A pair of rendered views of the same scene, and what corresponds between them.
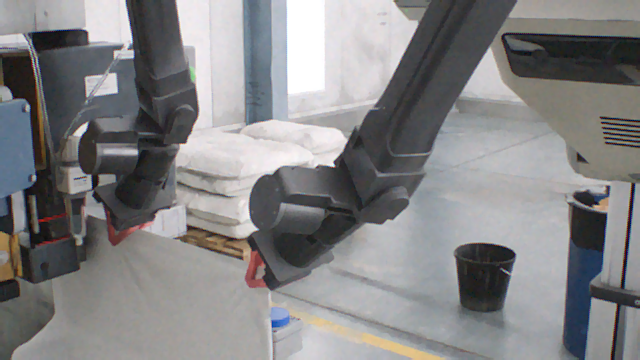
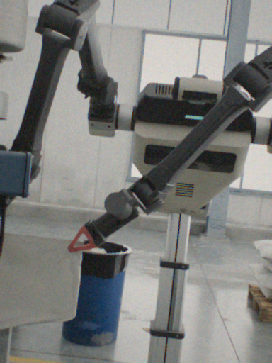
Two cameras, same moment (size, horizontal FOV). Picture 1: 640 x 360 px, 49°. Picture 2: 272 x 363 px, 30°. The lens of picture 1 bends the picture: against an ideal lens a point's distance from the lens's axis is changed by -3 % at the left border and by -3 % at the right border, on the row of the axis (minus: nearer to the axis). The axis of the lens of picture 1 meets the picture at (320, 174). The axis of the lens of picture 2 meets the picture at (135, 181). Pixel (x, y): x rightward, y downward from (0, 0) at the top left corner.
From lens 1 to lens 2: 83 cm
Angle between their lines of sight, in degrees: 37
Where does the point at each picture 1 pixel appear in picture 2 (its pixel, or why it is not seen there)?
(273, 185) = (120, 196)
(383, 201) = (157, 203)
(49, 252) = not seen: outside the picture
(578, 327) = (75, 323)
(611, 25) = not seen: hidden behind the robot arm
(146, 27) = (37, 125)
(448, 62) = (197, 150)
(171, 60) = (39, 142)
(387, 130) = (166, 175)
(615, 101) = (185, 176)
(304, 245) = (114, 225)
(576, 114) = not seen: hidden behind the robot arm
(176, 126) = (34, 174)
